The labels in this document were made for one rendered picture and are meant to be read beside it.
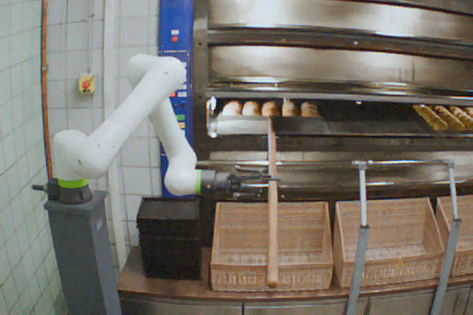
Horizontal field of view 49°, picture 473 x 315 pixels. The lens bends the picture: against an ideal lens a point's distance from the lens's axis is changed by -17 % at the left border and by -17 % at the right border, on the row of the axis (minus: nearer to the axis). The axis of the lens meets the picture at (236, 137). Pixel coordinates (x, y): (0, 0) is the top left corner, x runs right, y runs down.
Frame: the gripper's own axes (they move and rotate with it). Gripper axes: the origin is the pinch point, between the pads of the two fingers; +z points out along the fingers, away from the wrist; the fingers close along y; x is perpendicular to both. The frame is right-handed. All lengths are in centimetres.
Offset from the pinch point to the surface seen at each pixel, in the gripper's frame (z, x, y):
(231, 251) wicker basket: -18, -58, 58
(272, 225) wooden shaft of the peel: 0.2, 43.0, -1.0
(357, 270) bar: 40, -8, 45
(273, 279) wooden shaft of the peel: 1, 79, -1
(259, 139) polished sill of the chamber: -6, -68, 2
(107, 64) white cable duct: -80, -65, -36
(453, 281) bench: 96, -15, 61
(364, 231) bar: 40.5, -8.5, 25.2
